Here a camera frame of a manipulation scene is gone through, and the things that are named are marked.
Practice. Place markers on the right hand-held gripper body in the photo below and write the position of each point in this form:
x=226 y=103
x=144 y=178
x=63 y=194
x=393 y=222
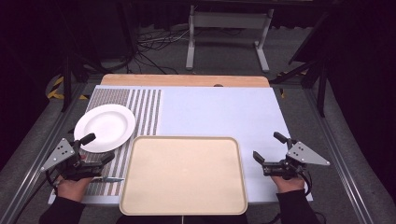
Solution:
x=303 y=154

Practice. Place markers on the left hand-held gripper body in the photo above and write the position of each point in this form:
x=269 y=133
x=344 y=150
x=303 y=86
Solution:
x=59 y=154

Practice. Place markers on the person's right hand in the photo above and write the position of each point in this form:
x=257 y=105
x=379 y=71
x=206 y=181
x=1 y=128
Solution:
x=288 y=184

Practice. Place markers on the person's left hand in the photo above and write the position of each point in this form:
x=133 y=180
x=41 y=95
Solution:
x=73 y=188

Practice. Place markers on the silver table knife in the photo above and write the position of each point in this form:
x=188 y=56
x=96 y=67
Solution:
x=109 y=179

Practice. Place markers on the white round plate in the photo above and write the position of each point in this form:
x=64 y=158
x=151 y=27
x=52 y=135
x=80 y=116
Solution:
x=106 y=126

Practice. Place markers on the yellow black floor tape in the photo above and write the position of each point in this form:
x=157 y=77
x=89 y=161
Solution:
x=57 y=90

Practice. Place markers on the white table sheet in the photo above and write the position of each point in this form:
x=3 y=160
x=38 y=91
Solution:
x=218 y=115

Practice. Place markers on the black metal stand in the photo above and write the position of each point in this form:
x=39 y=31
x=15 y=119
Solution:
x=67 y=81
x=320 y=77

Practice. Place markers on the striped woven placemat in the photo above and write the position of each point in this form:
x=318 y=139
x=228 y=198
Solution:
x=146 y=105

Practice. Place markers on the beige plastic tray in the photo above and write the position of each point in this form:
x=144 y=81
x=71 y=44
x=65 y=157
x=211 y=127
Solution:
x=183 y=175

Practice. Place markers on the white metal stand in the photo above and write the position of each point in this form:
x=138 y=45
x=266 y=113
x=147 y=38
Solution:
x=229 y=21

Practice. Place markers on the aluminium floor rail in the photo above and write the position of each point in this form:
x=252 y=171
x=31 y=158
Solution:
x=34 y=161
x=339 y=155

